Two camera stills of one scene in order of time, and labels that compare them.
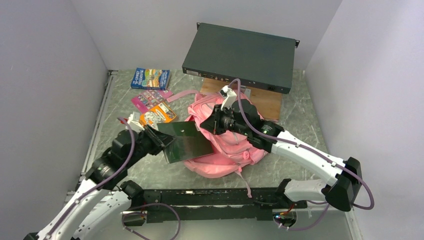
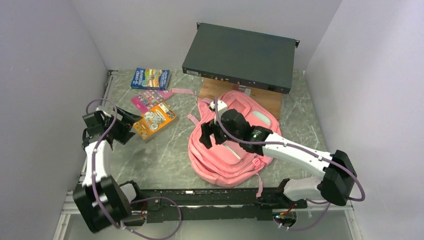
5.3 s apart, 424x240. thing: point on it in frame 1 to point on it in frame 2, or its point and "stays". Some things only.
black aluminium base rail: (216, 205) stays
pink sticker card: (150, 98) stays
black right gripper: (212, 123) to (207, 128)
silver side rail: (97, 124) stays
